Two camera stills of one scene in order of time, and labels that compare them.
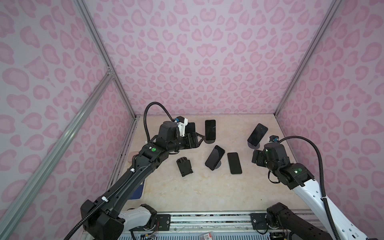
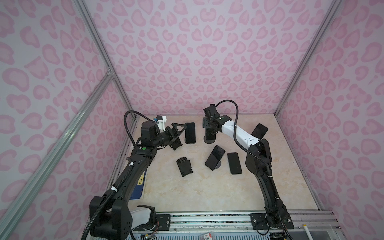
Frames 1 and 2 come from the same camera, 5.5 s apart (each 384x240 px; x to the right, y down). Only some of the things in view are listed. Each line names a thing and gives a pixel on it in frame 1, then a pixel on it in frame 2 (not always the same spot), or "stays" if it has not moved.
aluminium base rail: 219,223 stays
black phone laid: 234,163 stays
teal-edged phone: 214,157 stays
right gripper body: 262,160 to 207,123
